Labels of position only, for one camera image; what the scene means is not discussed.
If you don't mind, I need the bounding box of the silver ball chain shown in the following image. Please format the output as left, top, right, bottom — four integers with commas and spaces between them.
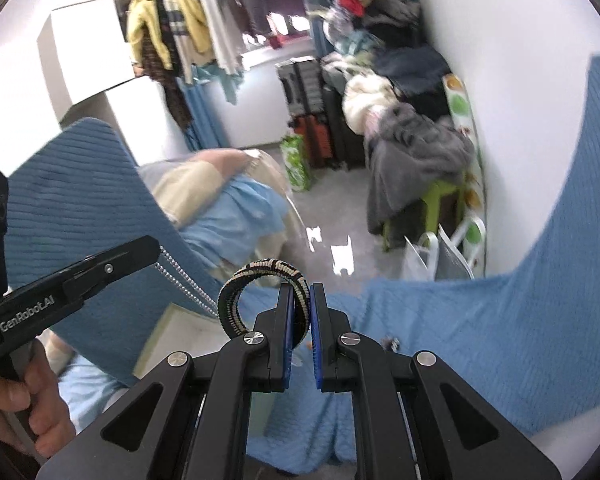
156, 245, 221, 319

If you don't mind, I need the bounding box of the red suitcase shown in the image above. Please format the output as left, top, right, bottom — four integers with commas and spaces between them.
291, 114, 334, 168

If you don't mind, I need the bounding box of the green plastic stool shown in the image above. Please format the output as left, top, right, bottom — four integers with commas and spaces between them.
381, 181, 465, 252

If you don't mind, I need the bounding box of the cream fluffy garment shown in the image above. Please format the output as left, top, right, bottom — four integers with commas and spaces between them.
342, 74, 398, 134

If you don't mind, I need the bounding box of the black woven bangle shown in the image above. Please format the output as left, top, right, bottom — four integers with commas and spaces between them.
216, 259, 310, 347

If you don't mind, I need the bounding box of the yellow hanging jacket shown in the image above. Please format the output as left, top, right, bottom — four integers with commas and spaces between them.
126, 0, 213, 70

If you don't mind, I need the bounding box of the grey fleece blanket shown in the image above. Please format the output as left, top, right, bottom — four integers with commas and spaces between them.
366, 102, 470, 234

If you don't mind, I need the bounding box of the black suitcase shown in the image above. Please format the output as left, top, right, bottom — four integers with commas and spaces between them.
275, 55, 326, 120

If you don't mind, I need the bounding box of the green shopping bag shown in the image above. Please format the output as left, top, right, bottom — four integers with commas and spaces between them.
280, 133, 312, 192

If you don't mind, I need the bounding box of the white wardrobe cabinet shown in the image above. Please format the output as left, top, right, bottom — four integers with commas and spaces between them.
38, 0, 189, 166

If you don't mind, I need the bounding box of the light blue bed quilt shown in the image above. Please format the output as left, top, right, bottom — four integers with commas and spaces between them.
178, 176, 289, 270

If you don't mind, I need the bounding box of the person's left hand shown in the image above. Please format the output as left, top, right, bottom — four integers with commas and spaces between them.
0, 339, 76, 458

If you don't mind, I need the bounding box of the fruit print rolled mat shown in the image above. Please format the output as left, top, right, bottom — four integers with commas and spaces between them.
442, 74, 486, 278

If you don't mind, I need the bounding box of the white tote bag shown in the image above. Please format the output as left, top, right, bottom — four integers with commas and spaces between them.
400, 216, 486, 282

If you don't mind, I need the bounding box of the blue textured sofa cover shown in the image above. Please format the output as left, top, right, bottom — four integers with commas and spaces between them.
5, 56, 600, 474

